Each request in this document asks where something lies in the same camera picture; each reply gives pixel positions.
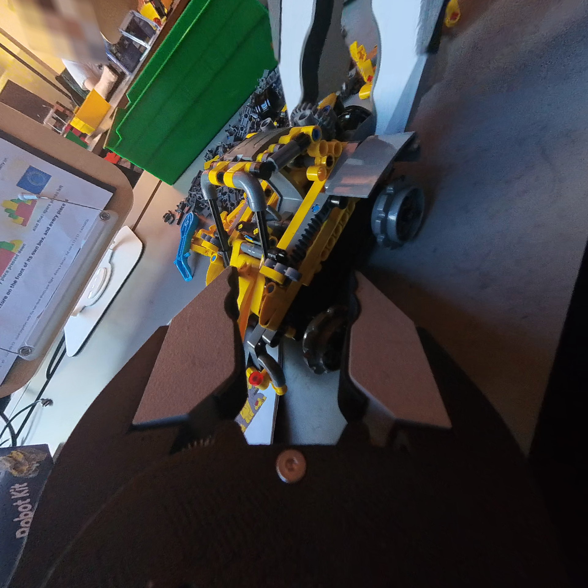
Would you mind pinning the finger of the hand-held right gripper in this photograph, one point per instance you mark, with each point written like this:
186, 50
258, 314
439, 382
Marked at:
289, 55
399, 69

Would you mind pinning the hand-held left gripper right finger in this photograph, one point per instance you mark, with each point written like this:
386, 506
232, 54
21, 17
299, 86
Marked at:
395, 367

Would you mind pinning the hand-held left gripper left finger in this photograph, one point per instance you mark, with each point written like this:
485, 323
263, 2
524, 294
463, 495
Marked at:
193, 358

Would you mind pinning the yellow toy brick assembly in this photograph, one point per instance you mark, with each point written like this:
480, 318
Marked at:
363, 64

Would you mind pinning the yellow black toy brick vehicle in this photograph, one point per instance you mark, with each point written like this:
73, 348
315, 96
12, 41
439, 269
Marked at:
312, 216

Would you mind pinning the pile of black toy bricks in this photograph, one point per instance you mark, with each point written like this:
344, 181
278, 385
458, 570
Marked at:
257, 115

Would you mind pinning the yellow red toy brick piece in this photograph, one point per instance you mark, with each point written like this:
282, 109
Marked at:
452, 13

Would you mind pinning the paper instruction booklet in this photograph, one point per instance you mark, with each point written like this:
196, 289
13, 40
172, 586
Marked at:
262, 422

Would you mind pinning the teal brick separator tool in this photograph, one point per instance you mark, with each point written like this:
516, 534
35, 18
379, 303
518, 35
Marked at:
186, 257

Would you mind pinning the green plastic bin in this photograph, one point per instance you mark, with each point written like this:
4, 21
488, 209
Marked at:
193, 92

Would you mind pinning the monitor showing building instructions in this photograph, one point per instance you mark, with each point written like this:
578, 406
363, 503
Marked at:
46, 229

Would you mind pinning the yellow storage bin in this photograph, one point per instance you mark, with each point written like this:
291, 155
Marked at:
92, 110

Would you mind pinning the toy kit cardboard box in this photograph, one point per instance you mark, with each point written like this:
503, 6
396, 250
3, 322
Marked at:
23, 505

